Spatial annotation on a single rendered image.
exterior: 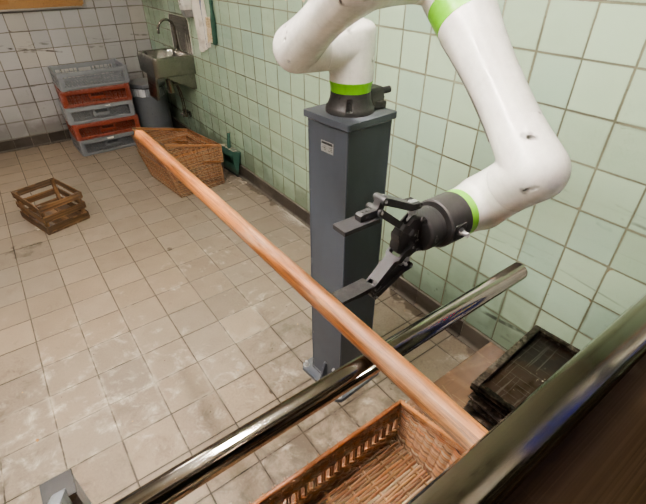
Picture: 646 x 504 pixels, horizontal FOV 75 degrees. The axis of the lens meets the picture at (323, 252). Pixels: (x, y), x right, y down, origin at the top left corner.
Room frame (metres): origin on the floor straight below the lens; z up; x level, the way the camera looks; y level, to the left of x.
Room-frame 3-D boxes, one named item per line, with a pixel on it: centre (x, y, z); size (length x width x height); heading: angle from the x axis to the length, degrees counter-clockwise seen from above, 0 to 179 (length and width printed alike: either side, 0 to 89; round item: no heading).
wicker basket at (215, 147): (3.33, 1.18, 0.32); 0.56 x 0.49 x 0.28; 44
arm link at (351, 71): (1.31, -0.07, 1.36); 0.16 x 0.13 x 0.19; 114
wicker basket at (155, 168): (3.34, 1.19, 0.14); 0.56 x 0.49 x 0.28; 42
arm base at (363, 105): (1.35, -0.12, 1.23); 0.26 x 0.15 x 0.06; 130
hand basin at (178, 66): (4.11, 1.42, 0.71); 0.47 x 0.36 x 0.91; 36
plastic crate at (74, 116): (4.19, 2.19, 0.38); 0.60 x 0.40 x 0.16; 124
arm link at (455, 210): (0.67, -0.22, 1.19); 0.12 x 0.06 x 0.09; 36
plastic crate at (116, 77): (4.20, 2.18, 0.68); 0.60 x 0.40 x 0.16; 126
